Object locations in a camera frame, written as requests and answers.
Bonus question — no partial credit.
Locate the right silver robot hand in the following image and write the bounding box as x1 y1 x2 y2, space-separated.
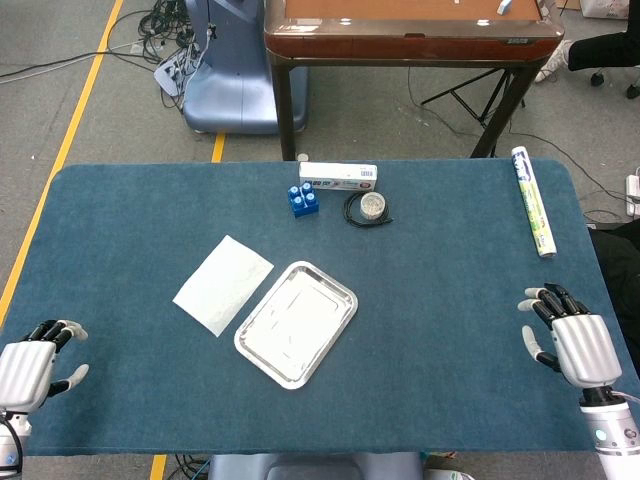
517 282 624 391

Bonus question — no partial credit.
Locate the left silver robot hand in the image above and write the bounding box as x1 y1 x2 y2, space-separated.
0 319 90 414

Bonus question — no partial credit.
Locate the white paper sheet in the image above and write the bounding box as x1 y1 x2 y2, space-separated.
172 234 275 338

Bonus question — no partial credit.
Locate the lavender blue robot base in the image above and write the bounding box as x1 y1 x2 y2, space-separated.
182 0 309 135

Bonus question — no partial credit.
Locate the silver metal tray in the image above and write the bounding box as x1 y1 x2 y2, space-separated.
233 260 359 390

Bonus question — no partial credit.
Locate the black chair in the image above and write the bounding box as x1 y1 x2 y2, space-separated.
589 219 640 376

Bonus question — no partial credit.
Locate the blue felt table cover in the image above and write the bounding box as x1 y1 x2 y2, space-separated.
0 159 640 457

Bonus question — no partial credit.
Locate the plastic wrap roll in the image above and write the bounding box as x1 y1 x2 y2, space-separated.
510 145 557 259

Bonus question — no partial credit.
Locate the small clear round jar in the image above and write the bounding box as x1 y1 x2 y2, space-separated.
358 193 387 220

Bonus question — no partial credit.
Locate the black office chair base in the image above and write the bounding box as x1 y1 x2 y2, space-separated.
589 69 640 100

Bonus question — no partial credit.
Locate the black tripod stand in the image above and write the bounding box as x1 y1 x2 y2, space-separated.
421 67 527 129

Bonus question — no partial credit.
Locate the white sneaker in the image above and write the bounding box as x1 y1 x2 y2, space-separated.
533 39 572 84

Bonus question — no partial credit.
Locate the black trouser leg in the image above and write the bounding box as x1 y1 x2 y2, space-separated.
567 30 640 72

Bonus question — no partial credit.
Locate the white toothpaste box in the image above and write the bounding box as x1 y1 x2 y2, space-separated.
298 161 379 192

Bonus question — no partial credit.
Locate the blue building block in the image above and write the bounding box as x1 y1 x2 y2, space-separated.
286 182 321 220

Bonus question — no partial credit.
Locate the white floor power strip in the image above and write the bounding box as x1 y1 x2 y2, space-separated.
153 49 201 96

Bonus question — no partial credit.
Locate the brown mahjong table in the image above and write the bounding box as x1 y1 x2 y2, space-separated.
263 0 566 161

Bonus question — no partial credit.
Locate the white wall-side power strip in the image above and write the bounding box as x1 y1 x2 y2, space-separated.
625 173 640 217

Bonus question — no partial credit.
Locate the coiled black cable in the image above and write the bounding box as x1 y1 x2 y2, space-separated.
342 191 395 227

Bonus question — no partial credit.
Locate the tangled floor cable bundle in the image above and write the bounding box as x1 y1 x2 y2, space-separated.
134 0 211 111

